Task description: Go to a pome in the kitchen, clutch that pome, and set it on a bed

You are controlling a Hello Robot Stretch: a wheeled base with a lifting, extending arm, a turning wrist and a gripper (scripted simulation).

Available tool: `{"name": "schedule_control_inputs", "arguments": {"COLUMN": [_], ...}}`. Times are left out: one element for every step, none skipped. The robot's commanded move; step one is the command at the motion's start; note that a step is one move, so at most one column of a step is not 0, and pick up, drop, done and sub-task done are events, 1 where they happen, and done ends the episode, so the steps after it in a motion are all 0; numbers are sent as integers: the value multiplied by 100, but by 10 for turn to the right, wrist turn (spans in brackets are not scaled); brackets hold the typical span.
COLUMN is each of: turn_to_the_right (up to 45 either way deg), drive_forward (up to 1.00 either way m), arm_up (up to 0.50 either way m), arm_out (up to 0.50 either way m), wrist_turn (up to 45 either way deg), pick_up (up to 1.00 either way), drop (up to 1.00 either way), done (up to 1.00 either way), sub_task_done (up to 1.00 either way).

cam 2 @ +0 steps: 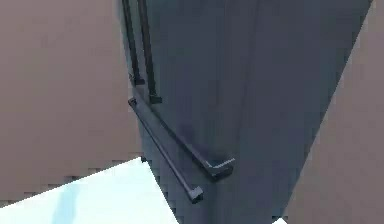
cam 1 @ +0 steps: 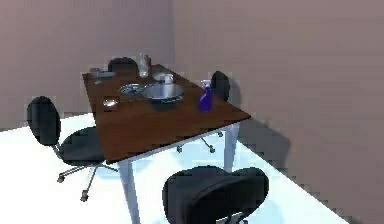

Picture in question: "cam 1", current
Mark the blue spray bottle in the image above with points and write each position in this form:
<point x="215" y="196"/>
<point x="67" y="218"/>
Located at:
<point x="205" y="99"/>

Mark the large grey metal bowl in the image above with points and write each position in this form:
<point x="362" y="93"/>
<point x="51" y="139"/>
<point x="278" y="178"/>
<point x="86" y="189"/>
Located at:
<point x="164" y="92"/>

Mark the black swivel office chair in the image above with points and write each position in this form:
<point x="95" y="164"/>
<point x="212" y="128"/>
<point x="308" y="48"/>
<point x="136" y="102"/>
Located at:
<point x="78" y="146"/>
<point x="220" y="86"/>
<point x="122" y="64"/>
<point x="213" y="196"/>

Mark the white cup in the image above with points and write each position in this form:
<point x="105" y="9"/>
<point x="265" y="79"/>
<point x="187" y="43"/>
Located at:
<point x="168" y="79"/>

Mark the brown wooden table white legs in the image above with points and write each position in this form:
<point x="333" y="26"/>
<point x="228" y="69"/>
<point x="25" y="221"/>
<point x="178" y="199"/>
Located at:
<point x="143" y="130"/>

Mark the small silver round dish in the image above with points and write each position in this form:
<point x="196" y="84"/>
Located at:
<point x="111" y="103"/>

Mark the grey flat plate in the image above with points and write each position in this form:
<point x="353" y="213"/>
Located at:
<point x="104" y="74"/>

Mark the small grey cup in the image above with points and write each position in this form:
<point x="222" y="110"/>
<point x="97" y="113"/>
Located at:
<point x="94" y="72"/>

